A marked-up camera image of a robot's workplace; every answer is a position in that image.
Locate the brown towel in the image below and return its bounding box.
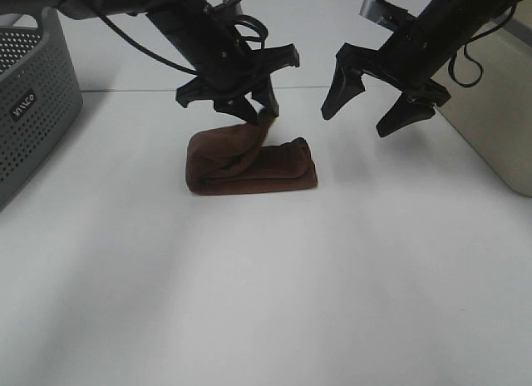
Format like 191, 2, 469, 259
185, 115, 318, 195

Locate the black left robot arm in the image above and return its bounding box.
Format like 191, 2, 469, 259
1, 0, 299, 125

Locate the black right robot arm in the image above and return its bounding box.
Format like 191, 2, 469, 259
321, 0, 523, 137

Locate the beige storage box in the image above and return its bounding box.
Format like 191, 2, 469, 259
435, 0, 531, 196

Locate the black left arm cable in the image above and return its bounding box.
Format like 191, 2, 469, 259
97, 11, 269, 76

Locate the grey perforated plastic basket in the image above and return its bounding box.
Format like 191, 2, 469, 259
1, 8, 83, 206

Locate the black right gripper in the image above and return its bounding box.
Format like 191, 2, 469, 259
321, 43, 451, 137

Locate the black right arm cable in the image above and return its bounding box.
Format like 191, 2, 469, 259
448, 2, 516, 87

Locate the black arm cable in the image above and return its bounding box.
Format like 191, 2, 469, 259
448, 2, 516, 87
97, 11, 269, 76

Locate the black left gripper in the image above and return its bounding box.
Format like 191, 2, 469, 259
175, 44, 300, 123

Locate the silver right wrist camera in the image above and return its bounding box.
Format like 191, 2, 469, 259
359, 0, 416, 32

